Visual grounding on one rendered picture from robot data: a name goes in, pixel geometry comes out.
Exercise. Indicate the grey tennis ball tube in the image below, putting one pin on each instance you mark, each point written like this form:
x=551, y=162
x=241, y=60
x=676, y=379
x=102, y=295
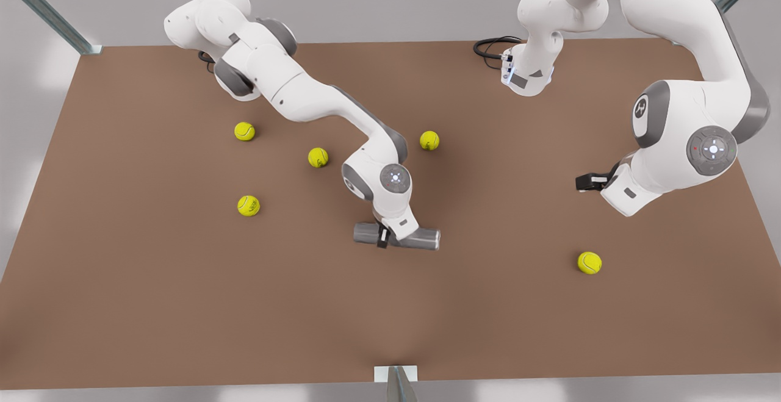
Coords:
x=421, y=240

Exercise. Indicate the yellow tennis ball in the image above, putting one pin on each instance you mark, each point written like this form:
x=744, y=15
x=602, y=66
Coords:
x=248, y=205
x=318, y=157
x=589, y=262
x=429, y=140
x=244, y=131

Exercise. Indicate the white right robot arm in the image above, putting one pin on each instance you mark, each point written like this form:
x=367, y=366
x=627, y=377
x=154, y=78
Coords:
x=305, y=94

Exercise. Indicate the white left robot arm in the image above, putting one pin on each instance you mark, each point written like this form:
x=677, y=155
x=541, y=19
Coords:
x=677, y=17

